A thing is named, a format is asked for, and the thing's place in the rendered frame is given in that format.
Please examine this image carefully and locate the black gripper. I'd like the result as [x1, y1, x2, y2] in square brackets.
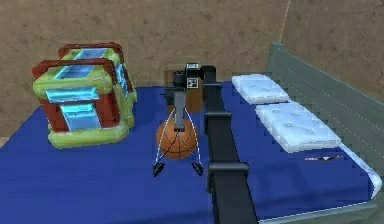
[152, 69, 205, 178]

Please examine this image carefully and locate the orange basketball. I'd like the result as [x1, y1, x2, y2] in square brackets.
[155, 116, 199, 160]

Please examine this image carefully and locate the brown wooden nightstand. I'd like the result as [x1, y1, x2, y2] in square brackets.
[163, 69, 205, 114]

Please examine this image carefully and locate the blue bed with grey headboard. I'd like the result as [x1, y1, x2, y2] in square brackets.
[0, 41, 384, 224]

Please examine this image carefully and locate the white pillow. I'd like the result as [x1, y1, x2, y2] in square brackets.
[231, 73, 291, 105]
[254, 101, 342, 154]

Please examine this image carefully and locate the green and red box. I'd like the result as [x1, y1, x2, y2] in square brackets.
[31, 41, 138, 150]

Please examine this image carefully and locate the small thin dark pen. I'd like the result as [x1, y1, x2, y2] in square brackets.
[304, 154, 344, 162]

